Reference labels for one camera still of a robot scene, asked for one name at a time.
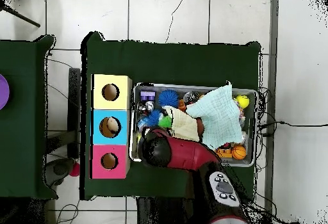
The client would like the large green spiky ball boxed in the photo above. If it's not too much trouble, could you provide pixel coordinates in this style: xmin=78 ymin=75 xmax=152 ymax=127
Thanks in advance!
xmin=158 ymin=115 xmax=173 ymax=129

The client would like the cream waffle cloth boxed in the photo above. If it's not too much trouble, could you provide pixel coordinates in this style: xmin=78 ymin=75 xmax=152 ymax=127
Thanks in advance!
xmin=162 ymin=105 xmax=202 ymax=143

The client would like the purple toy brick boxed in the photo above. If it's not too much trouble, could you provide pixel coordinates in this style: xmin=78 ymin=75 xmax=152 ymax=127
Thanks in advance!
xmin=140 ymin=90 xmax=156 ymax=101

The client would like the yellow smiley ball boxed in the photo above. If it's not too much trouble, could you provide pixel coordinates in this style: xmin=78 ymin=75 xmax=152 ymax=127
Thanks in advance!
xmin=234 ymin=94 xmax=250 ymax=109

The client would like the black power cable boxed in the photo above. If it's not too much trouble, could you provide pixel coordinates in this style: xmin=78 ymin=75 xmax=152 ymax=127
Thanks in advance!
xmin=258 ymin=120 xmax=328 ymax=138

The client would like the wooden box with three holes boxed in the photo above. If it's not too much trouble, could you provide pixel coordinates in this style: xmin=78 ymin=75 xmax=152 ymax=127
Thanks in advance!
xmin=90 ymin=74 xmax=134 ymax=179

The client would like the bottle with blue label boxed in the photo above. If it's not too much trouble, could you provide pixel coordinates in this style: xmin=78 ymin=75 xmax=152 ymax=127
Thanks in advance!
xmin=136 ymin=116 xmax=151 ymax=132

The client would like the crushed black drink can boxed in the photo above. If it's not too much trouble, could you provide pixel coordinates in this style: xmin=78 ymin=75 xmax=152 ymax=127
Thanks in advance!
xmin=137 ymin=100 xmax=155 ymax=112

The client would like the black tripod leg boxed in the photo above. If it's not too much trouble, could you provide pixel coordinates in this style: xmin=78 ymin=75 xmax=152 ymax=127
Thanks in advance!
xmin=0 ymin=0 xmax=41 ymax=28

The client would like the dark green table cloth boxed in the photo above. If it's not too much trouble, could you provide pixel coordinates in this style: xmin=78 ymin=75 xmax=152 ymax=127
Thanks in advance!
xmin=0 ymin=35 xmax=58 ymax=200
xmin=80 ymin=31 xmax=262 ymax=201

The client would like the blue spiky rubber ball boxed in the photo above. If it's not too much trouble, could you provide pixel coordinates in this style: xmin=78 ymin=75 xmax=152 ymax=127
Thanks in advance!
xmin=145 ymin=109 xmax=161 ymax=127
xmin=157 ymin=90 xmax=179 ymax=108

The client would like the grey object with red knob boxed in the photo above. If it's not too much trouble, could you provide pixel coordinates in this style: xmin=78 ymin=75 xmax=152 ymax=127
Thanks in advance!
xmin=44 ymin=157 xmax=81 ymax=186

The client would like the purple ball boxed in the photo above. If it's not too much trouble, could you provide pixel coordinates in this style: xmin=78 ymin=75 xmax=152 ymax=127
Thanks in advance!
xmin=0 ymin=74 xmax=10 ymax=111

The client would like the light blue waffle cloth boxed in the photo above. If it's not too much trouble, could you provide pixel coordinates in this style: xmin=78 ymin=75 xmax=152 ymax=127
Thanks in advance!
xmin=185 ymin=81 xmax=244 ymax=151

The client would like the grey wire mesh bin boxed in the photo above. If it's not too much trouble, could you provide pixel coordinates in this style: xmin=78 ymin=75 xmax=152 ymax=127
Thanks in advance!
xmin=129 ymin=82 xmax=258 ymax=168

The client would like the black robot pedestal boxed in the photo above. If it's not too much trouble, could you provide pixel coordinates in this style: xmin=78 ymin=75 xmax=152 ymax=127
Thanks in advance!
xmin=136 ymin=196 xmax=206 ymax=224

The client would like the orange toy basketball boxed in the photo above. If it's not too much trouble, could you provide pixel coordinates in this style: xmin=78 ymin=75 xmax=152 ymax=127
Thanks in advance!
xmin=231 ymin=145 xmax=247 ymax=161

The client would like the black upright panel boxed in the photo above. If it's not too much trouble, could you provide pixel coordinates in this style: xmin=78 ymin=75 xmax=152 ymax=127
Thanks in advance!
xmin=67 ymin=67 xmax=82 ymax=158

